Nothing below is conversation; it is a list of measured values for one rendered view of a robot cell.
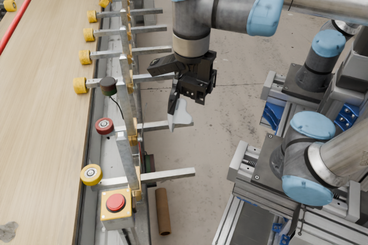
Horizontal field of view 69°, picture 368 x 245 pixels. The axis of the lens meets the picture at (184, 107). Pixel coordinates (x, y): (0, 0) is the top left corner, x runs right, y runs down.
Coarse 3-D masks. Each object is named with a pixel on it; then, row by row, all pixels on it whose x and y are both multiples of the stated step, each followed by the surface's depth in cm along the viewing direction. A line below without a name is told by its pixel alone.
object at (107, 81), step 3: (105, 78) 102; (108, 78) 102; (111, 78) 102; (102, 81) 101; (105, 81) 101; (108, 81) 101; (111, 81) 101; (114, 81) 101; (102, 84) 100; (105, 84) 100; (108, 84) 100; (111, 84) 100; (117, 93) 104; (117, 96) 106; (120, 111) 112
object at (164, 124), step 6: (192, 120) 130; (120, 126) 127; (138, 126) 127; (144, 126) 127; (150, 126) 127; (156, 126) 127; (162, 126) 128; (168, 126) 129; (180, 126) 130; (186, 126) 131; (114, 132) 126; (138, 132) 128
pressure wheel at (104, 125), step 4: (100, 120) 124; (104, 120) 124; (108, 120) 124; (96, 124) 122; (100, 124) 123; (104, 124) 122; (108, 124) 122; (112, 124) 123; (96, 128) 121; (100, 128) 121; (104, 128) 121; (108, 128) 121; (112, 128) 123; (100, 132) 121; (104, 132) 121; (108, 132) 122
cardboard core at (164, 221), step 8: (160, 192) 187; (160, 200) 183; (160, 208) 179; (168, 208) 182; (160, 216) 176; (168, 216) 177; (160, 224) 172; (168, 224) 173; (160, 232) 169; (168, 232) 174
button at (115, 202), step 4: (112, 196) 63; (116, 196) 63; (120, 196) 63; (108, 200) 63; (112, 200) 63; (116, 200) 63; (120, 200) 63; (108, 204) 62; (112, 204) 62; (116, 204) 62; (120, 204) 62; (112, 208) 62; (116, 208) 62
